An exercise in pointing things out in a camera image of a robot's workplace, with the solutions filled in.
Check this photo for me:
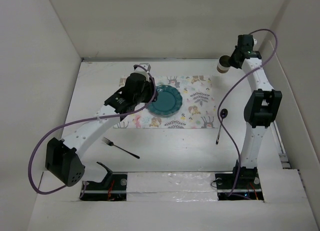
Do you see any brown paper cup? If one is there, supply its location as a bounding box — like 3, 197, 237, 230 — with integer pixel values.
216, 55, 231, 74

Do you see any teal scalloped plate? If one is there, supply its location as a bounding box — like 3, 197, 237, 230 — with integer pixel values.
147, 85, 183, 117

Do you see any animal print cloth napkin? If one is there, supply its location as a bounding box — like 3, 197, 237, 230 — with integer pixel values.
113, 75, 216, 129

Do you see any metal spoon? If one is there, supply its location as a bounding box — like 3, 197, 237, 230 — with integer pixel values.
215, 108, 228, 145

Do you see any black metal fork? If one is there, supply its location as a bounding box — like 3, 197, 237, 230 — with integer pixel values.
102, 137, 140, 159

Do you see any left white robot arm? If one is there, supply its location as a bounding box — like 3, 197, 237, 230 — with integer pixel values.
45, 63, 158, 190

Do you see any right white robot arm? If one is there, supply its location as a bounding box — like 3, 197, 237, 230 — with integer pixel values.
229, 34, 283, 188

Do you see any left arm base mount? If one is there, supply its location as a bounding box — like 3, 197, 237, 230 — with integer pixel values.
79, 162, 128, 202

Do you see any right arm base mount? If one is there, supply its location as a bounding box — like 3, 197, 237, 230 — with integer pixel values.
210, 164, 264, 201

